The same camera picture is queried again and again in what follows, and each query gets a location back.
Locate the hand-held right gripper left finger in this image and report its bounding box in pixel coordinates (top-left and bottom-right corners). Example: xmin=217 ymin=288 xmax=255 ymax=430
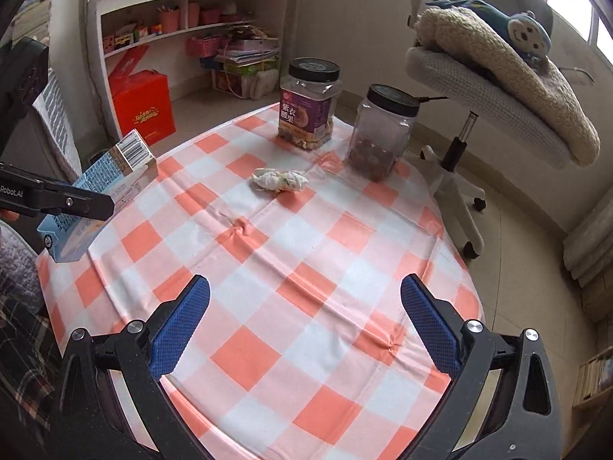
xmin=55 ymin=274 xmax=240 ymax=460

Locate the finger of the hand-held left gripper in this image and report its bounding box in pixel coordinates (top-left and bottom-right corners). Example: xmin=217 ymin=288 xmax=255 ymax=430
xmin=0 ymin=163 xmax=116 ymax=222

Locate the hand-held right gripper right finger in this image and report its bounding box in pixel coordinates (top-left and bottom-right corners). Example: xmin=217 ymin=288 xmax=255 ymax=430
xmin=400 ymin=273 xmax=563 ymax=460

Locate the light blue milk carton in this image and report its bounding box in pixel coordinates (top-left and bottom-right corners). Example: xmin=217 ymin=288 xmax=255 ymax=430
xmin=37 ymin=129 xmax=159 ymax=264

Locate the grey ribbed cushion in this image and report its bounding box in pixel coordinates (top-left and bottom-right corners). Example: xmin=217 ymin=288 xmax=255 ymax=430
xmin=29 ymin=69 xmax=82 ymax=183

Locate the grey quilt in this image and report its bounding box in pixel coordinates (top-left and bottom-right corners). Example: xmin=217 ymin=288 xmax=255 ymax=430
xmin=0 ymin=220 xmax=46 ymax=319

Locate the row of small colourful boxes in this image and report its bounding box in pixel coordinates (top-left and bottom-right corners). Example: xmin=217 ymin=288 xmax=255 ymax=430
xmin=103 ymin=21 xmax=161 ymax=53

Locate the red gift box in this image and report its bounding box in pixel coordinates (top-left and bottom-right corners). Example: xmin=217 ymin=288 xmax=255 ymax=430
xmin=108 ymin=45 xmax=177 ymax=147

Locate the orange white checkered tablecloth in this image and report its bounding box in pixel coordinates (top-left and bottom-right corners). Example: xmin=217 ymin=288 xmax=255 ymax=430
xmin=36 ymin=103 xmax=484 ymax=460

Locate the wooden bookshelf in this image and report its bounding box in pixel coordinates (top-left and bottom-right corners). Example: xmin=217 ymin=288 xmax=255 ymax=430
xmin=572 ymin=273 xmax=613 ymax=413

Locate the crumpled white tissue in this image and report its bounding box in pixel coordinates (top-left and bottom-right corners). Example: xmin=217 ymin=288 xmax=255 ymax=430
xmin=252 ymin=168 xmax=306 ymax=193

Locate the beige curtain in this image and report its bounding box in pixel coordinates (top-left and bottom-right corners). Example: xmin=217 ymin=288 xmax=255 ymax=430
xmin=562 ymin=201 xmax=613 ymax=288

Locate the pink plastic basket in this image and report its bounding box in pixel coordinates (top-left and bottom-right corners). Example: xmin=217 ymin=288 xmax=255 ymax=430
xmin=186 ymin=36 xmax=226 ymax=58

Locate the clear jar with black lid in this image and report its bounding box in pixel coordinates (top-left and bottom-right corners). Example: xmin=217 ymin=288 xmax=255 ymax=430
xmin=346 ymin=84 xmax=421 ymax=182

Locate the printed cardboard box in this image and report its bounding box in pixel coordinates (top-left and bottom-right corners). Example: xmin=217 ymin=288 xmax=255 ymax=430
xmin=212 ymin=69 xmax=245 ymax=93

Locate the beige fabric bag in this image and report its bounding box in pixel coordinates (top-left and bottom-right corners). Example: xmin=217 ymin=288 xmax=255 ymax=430
xmin=239 ymin=68 xmax=280 ymax=101

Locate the stack of papers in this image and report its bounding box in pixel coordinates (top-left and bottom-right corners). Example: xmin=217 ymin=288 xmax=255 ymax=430
xmin=213 ymin=24 xmax=281 ymax=77

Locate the grey office chair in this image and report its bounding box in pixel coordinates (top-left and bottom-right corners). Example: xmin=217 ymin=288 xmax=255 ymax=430
xmin=402 ymin=0 xmax=599 ymax=260

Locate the purple label nut jar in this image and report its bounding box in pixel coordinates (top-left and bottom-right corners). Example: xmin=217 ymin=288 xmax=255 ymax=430
xmin=278 ymin=57 xmax=343 ymax=151

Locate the blue monkey plush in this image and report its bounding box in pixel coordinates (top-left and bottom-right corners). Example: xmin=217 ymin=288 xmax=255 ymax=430
xmin=426 ymin=0 xmax=551 ymax=65

